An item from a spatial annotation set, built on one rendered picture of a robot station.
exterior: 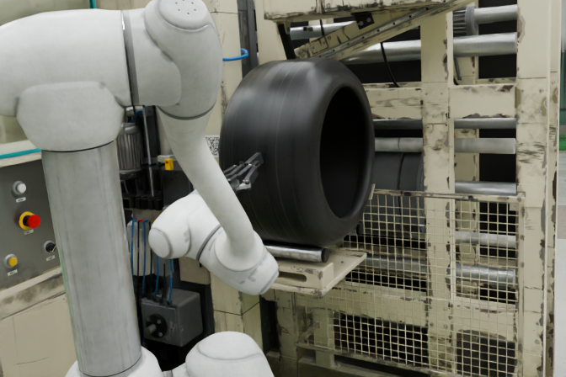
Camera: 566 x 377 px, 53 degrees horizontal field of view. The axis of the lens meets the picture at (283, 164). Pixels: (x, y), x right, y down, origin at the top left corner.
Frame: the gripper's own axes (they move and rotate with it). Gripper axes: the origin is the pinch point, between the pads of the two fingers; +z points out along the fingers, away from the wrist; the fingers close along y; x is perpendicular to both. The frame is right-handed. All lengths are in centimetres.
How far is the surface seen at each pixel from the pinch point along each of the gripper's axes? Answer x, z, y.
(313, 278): 40.6, 5.3, -8.0
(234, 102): -12.3, 14.8, 12.2
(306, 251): 34.3, 9.7, -4.6
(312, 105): -9.8, 17.1, -11.8
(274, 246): 34.2, 9.9, 6.4
